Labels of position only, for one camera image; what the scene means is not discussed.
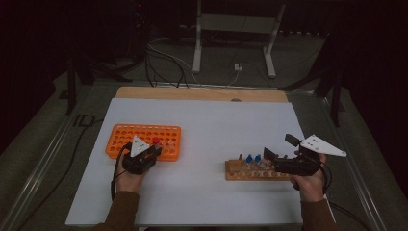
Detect white board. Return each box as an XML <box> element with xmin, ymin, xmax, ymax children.
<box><xmin>64</xmin><ymin>97</ymin><xmax>337</xmax><ymax>227</ymax></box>

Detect person's right hand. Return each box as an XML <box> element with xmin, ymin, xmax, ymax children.
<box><xmin>291</xmin><ymin>150</ymin><xmax>327</xmax><ymax>203</ymax></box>

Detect person's left hand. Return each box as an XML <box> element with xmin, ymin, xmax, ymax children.
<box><xmin>115</xmin><ymin>157</ymin><xmax>147</xmax><ymax>195</ymax></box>

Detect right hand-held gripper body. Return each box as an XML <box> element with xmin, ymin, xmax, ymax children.
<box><xmin>273</xmin><ymin>134</ymin><xmax>347</xmax><ymax>177</ymax></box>

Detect black tripod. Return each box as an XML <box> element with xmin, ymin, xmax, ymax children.
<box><xmin>65</xmin><ymin>54</ymin><xmax>133</xmax><ymax>116</ymax></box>
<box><xmin>278</xmin><ymin>41</ymin><xmax>346</xmax><ymax>128</ymax></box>

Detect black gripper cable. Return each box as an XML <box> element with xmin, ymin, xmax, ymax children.
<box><xmin>320</xmin><ymin>162</ymin><xmax>365</xmax><ymax>224</ymax></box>
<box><xmin>110</xmin><ymin>141</ymin><xmax>133</xmax><ymax>202</ymax></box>

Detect black equipment stack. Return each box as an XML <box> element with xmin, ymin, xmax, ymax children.
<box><xmin>129</xmin><ymin>0</ymin><xmax>149</xmax><ymax>64</ymax></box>

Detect long black floor cable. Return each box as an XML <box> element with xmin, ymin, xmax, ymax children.
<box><xmin>17</xmin><ymin>118</ymin><xmax>105</xmax><ymax>231</ymax></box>

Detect wooden tube rack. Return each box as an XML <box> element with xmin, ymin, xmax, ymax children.
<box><xmin>224</xmin><ymin>153</ymin><xmax>292</xmax><ymax>182</ymax></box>

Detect grey metal stand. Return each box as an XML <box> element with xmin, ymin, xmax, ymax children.
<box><xmin>191</xmin><ymin>0</ymin><xmax>287</xmax><ymax>79</ymax></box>

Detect orange plastic tube rack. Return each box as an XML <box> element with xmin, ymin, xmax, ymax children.
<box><xmin>105</xmin><ymin>123</ymin><xmax>182</xmax><ymax>162</ymax></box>

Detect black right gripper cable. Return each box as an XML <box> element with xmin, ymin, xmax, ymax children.
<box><xmin>320</xmin><ymin>162</ymin><xmax>365</xmax><ymax>224</ymax></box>

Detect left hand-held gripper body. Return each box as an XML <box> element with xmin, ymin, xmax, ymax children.
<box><xmin>121</xmin><ymin>135</ymin><xmax>163</xmax><ymax>176</ymax></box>

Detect black floor cables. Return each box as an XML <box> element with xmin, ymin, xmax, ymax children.
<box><xmin>143</xmin><ymin>44</ymin><xmax>191</xmax><ymax>89</ymax></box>

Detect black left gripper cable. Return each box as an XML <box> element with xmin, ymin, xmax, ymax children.
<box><xmin>110</xmin><ymin>141</ymin><xmax>133</xmax><ymax>202</ymax></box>

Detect metal floor frame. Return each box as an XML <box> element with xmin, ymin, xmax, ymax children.
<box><xmin>0</xmin><ymin>80</ymin><xmax>389</xmax><ymax>231</ymax></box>

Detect white floor cable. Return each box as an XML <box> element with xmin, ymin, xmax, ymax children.
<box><xmin>147</xmin><ymin>37</ymin><xmax>240</xmax><ymax>87</ymax></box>

